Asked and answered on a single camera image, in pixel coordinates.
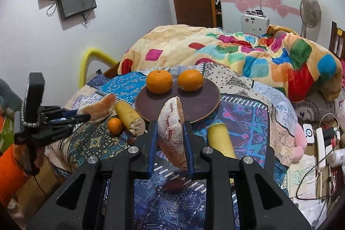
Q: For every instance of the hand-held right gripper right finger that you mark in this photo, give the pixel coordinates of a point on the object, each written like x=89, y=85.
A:
x=189, y=149

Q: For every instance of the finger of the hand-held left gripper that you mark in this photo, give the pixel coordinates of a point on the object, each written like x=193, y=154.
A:
x=70, y=116
x=58, y=130

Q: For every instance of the small black monitor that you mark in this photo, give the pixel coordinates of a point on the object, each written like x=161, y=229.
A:
x=78, y=1

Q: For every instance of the grey cloth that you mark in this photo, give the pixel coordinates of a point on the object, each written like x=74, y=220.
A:
x=9, y=95

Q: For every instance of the printed paper sheets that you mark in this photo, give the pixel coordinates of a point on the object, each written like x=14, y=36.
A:
x=302, y=178

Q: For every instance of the person's left hand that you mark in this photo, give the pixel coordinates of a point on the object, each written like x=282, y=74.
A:
x=18, y=152

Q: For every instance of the white power strip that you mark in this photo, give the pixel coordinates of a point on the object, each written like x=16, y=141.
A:
x=322, y=149

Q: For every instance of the yellow foam tube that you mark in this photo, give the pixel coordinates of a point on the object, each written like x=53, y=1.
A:
x=89, y=57

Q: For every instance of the white round-button device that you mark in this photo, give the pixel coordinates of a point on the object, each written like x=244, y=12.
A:
x=309, y=133

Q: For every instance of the white standing fan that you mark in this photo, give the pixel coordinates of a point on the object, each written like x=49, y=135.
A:
x=310, y=10

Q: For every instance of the large orange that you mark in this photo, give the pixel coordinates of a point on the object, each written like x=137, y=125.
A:
x=190, y=80
x=159, y=81

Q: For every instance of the colourful patchwork blanket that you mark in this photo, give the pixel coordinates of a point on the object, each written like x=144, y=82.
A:
x=242, y=57

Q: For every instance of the blue patterned bedsheet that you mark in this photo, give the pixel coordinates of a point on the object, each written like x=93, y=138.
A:
x=242, y=122

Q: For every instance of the round brown plate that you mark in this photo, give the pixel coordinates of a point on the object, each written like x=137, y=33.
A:
x=199, y=103

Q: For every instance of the small orange tangerine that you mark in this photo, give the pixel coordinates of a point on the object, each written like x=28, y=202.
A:
x=116, y=125

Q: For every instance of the white box appliance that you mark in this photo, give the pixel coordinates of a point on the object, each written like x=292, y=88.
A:
x=254, y=23

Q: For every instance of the small red-brown fruit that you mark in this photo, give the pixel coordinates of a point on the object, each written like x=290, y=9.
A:
x=175, y=184

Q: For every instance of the yellow banana piece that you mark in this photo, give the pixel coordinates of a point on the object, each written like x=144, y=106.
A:
x=221, y=142
x=129, y=116

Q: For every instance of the wooden chair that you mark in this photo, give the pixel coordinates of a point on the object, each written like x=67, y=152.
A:
x=338, y=40

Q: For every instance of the pink plush toy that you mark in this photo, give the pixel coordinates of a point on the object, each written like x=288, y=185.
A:
x=301, y=141

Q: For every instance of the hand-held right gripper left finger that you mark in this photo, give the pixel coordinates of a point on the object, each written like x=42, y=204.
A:
x=152, y=146

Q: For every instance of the person's left forearm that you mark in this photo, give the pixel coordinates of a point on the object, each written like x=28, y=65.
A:
x=10, y=176

